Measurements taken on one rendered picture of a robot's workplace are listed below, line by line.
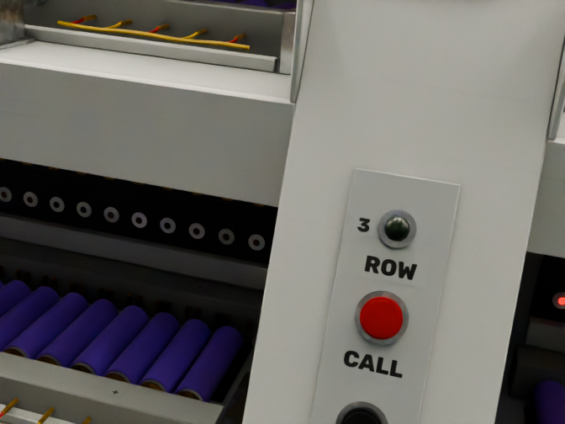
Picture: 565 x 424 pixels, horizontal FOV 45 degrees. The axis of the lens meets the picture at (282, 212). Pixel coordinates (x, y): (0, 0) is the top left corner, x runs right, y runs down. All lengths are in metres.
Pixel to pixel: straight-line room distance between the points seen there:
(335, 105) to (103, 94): 0.10
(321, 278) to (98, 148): 0.11
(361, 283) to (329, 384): 0.04
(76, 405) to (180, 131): 0.15
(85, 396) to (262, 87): 0.17
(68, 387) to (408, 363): 0.18
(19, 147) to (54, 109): 0.03
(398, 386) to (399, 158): 0.09
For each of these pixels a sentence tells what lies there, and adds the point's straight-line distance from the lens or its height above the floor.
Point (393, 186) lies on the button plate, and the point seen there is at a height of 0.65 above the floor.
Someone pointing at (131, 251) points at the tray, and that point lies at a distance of 0.48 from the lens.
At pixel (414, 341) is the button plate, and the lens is 0.27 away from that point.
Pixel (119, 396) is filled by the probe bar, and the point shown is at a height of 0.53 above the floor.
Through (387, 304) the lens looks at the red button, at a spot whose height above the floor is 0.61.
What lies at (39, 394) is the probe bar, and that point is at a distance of 0.38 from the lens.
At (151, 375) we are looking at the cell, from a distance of 0.38.
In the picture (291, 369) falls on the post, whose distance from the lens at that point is 0.28.
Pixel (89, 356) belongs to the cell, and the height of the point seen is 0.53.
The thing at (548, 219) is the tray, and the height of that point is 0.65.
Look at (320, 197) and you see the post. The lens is 0.27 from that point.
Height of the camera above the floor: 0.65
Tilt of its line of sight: 3 degrees down
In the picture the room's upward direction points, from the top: 10 degrees clockwise
